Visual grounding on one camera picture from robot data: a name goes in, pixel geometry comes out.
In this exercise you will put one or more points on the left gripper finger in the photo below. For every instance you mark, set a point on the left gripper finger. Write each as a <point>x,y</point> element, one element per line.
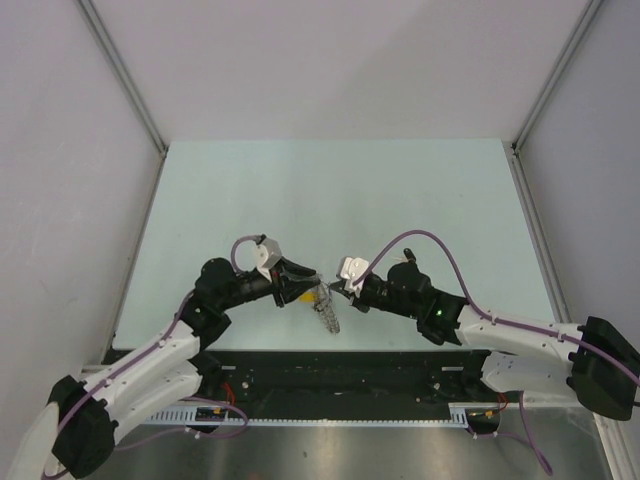
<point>291,269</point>
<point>290,291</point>

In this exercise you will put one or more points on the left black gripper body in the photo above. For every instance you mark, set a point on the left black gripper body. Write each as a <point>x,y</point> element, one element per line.
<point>254,286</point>

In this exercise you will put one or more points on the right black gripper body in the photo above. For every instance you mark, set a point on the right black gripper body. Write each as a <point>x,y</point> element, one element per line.
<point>375,294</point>

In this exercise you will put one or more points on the yellow key tag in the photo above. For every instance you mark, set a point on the yellow key tag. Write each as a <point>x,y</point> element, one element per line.
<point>307,297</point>

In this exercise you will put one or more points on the large silver keyring holder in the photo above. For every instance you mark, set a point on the large silver keyring holder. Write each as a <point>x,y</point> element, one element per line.
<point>323,305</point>

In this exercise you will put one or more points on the black key tag with key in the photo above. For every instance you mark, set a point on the black key tag with key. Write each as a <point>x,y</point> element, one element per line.
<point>406,256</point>

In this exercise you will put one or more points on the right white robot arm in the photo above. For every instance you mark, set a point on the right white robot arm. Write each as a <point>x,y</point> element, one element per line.
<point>591,362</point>

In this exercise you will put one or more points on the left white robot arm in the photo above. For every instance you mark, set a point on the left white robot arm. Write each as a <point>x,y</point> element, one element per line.
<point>96,413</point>

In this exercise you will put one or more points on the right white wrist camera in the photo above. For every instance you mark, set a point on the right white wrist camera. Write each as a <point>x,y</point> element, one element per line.
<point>351,272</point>

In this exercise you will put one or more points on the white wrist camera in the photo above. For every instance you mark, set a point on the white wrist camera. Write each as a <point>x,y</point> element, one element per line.
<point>351,272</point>
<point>266,254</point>

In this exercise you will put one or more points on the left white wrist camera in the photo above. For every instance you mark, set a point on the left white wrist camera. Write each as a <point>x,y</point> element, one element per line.
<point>266,254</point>

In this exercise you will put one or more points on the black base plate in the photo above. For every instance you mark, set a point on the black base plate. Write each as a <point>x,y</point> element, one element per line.
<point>254,379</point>

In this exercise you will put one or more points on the white slotted cable duct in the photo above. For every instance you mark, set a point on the white slotted cable duct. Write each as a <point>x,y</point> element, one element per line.
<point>339,413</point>

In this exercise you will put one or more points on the left aluminium frame post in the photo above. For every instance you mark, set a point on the left aluminium frame post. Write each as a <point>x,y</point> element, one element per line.
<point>107,46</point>

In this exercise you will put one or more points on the aluminium frame post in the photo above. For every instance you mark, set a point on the aluminium frame post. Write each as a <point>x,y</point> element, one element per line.
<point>569,50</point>
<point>107,46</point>

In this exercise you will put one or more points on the right aluminium frame post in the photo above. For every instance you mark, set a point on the right aluminium frame post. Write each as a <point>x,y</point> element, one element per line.
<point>569,50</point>

